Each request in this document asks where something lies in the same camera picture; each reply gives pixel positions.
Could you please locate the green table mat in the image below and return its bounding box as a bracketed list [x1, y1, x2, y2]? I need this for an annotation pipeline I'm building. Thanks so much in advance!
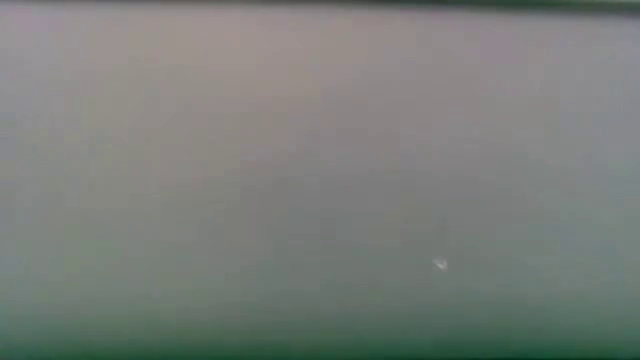
[0, 339, 640, 360]

